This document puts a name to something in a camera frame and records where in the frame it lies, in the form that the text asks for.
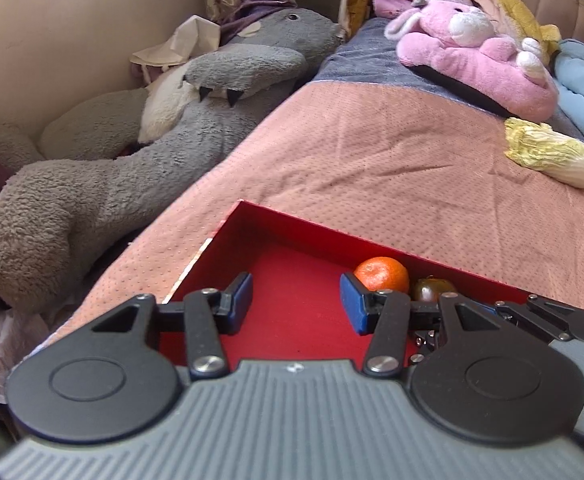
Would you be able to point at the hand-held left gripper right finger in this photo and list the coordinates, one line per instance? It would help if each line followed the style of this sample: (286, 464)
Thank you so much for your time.
(354, 305)

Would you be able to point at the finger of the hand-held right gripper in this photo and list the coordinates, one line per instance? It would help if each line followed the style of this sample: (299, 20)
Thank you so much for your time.
(532, 321)
(554, 307)

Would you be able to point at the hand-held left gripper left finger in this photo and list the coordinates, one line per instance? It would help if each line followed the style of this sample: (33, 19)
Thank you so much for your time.
(242, 305)

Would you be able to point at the orange tangerine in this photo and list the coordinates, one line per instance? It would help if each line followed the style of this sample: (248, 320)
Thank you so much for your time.
(382, 272)

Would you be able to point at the red shallow tray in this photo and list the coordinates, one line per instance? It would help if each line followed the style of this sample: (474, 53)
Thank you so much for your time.
(292, 280)

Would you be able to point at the dark brown tomato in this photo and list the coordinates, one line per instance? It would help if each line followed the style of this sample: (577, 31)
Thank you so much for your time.
(429, 287)

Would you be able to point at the pink dotted bedsheet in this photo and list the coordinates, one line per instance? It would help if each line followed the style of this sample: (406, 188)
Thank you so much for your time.
(372, 170)

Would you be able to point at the napa cabbage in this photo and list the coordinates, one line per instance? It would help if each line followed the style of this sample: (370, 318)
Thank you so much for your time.
(557, 157)

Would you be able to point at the grey plush toy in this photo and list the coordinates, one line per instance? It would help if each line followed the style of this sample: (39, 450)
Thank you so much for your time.
(121, 195)
(244, 15)

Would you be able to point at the beige fleece cushion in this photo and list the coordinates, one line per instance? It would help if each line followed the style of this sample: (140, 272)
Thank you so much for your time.
(91, 125)
(1, 145)

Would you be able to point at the crumpled translucent plastic sheet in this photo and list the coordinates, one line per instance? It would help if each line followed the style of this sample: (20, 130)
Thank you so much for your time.
(6, 350)

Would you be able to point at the grey blue bed cover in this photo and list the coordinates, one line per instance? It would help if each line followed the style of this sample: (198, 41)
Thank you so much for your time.
(362, 55)

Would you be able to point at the pink plush toy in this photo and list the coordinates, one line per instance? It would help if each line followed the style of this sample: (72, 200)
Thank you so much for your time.
(452, 60)

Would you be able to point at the white paper bag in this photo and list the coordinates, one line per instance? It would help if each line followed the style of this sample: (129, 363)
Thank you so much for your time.
(186, 40)

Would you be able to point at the light wooden board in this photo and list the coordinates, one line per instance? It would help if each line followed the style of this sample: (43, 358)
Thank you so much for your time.
(357, 0)

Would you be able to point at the yellow garment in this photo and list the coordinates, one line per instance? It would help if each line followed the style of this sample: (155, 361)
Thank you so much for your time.
(512, 5)

